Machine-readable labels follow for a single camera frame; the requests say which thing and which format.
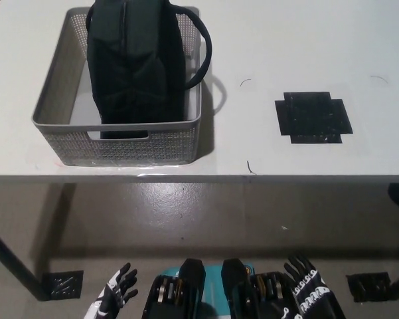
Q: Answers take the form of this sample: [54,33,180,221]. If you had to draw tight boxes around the black tape floor marker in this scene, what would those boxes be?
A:
[41,270,84,299]
[347,272,392,303]

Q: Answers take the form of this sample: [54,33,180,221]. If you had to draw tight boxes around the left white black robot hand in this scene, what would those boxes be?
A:
[82,262,139,319]

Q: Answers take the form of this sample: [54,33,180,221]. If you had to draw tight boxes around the grey perforated plastic basket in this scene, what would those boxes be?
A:
[31,5,203,167]

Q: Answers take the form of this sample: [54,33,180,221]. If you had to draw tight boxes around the black teal robot body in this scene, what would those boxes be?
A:
[142,258,301,319]

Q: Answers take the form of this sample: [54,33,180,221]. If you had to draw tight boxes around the dark green fabric lunch bag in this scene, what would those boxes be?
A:
[86,0,213,140]

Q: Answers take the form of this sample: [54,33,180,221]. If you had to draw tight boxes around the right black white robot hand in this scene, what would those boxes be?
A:
[278,254,348,319]

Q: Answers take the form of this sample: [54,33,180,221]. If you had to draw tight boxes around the black tape patch on table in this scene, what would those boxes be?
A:
[274,91,354,145]

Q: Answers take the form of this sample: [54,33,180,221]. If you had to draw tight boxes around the clear tape strip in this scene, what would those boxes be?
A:
[62,161,187,179]

